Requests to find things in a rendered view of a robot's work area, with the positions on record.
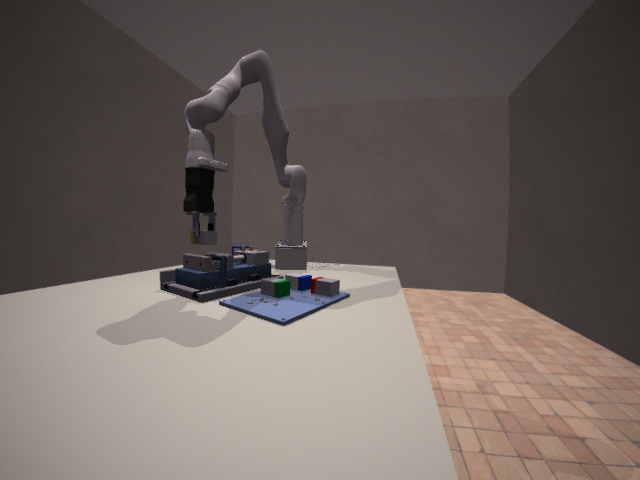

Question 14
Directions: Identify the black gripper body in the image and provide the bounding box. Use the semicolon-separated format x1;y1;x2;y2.
183;149;228;213

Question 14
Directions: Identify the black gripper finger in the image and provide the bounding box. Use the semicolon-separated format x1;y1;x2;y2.
203;212;217;231
186;211;200;236

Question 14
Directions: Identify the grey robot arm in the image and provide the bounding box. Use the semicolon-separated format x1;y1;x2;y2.
185;50;306;246

